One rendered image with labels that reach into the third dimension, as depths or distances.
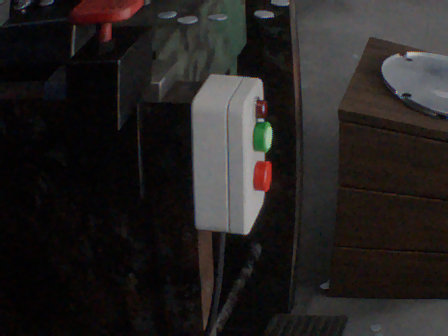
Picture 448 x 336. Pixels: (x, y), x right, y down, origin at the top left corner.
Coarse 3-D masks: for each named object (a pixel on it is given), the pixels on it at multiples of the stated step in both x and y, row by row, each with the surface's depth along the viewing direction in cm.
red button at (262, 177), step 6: (258, 162) 113; (264, 162) 113; (270, 162) 113; (258, 168) 112; (264, 168) 112; (270, 168) 114; (258, 174) 112; (264, 174) 112; (270, 174) 114; (258, 180) 112; (264, 180) 112; (270, 180) 114; (258, 186) 112; (264, 186) 112
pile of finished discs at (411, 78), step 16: (384, 64) 186; (400, 64) 188; (416, 64) 189; (432, 64) 190; (384, 80) 181; (400, 80) 181; (416, 80) 182; (432, 80) 181; (400, 96) 177; (416, 96) 175; (432, 96) 176; (432, 112) 171
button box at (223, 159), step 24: (216, 96) 108; (240, 96) 108; (192, 120) 108; (216, 120) 108; (240, 120) 107; (192, 144) 109; (216, 144) 109; (240, 144) 108; (192, 168) 111; (216, 168) 110; (240, 168) 109; (216, 192) 111; (240, 192) 110; (264, 192) 118; (216, 216) 112; (240, 216) 112; (216, 264) 115; (216, 288) 116; (216, 312) 118
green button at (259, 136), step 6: (258, 126) 111; (264, 126) 110; (270, 126) 112; (258, 132) 110; (264, 132) 110; (258, 138) 110; (264, 138) 110; (258, 144) 110; (264, 144) 110; (258, 150) 111; (264, 150) 111
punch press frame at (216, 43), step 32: (160, 0) 132; (192, 0) 131; (224, 0) 140; (160, 32) 120; (192, 32) 128; (224, 32) 142; (192, 64) 130; (224, 64) 144; (256, 256) 169; (224, 288) 161; (224, 320) 154
